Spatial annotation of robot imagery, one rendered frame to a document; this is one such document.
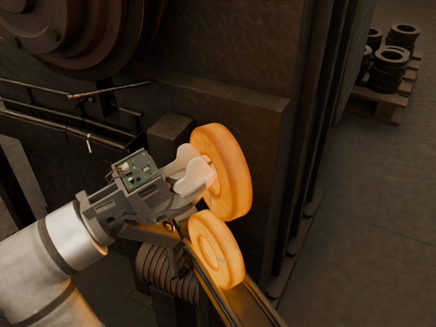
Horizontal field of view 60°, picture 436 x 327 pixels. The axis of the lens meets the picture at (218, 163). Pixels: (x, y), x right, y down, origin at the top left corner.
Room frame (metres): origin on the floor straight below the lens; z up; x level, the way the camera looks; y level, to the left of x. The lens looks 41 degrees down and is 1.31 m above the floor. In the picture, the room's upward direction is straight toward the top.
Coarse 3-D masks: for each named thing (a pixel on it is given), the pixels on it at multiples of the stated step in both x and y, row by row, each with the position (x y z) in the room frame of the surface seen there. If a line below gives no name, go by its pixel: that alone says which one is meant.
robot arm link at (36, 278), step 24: (24, 240) 0.31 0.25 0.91; (48, 240) 0.30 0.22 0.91; (0, 264) 0.28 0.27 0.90; (24, 264) 0.28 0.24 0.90; (48, 264) 0.28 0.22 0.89; (0, 288) 0.26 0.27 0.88; (24, 288) 0.26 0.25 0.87; (48, 288) 0.27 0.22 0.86; (0, 312) 0.24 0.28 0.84; (24, 312) 0.24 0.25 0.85
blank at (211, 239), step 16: (192, 224) 0.48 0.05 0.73; (208, 224) 0.44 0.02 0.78; (224, 224) 0.44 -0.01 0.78; (192, 240) 0.48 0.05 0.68; (208, 240) 0.43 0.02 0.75; (224, 240) 0.41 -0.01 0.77; (208, 256) 0.45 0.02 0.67; (224, 256) 0.39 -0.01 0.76; (240, 256) 0.40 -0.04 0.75; (224, 272) 0.39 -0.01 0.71; (240, 272) 0.38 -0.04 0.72; (224, 288) 0.38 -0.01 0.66
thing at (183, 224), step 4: (180, 220) 0.50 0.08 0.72; (184, 220) 0.50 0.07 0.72; (188, 220) 0.50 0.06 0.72; (180, 224) 0.50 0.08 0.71; (184, 224) 0.50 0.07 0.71; (180, 228) 0.49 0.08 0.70; (184, 228) 0.50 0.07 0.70; (180, 232) 0.49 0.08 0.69; (184, 232) 0.50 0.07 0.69; (188, 232) 0.50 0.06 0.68; (180, 236) 0.50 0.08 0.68; (184, 236) 0.50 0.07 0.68; (188, 236) 0.50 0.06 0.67; (184, 252) 0.49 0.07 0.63; (184, 256) 0.49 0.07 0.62
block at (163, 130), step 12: (168, 120) 0.74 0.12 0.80; (180, 120) 0.74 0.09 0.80; (192, 120) 0.74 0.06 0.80; (156, 132) 0.69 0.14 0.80; (168, 132) 0.69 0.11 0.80; (180, 132) 0.70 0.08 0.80; (156, 144) 0.68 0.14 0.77; (168, 144) 0.67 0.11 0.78; (180, 144) 0.69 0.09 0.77; (156, 156) 0.69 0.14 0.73; (168, 156) 0.67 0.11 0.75
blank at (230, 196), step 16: (208, 128) 0.46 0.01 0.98; (224, 128) 0.45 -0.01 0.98; (192, 144) 0.49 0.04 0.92; (208, 144) 0.44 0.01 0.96; (224, 144) 0.42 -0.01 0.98; (224, 160) 0.40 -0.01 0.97; (240, 160) 0.40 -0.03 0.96; (224, 176) 0.39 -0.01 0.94; (240, 176) 0.39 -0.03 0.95; (208, 192) 0.44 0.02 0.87; (224, 192) 0.39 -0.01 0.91; (240, 192) 0.38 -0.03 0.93; (224, 208) 0.39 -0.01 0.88; (240, 208) 0.37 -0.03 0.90
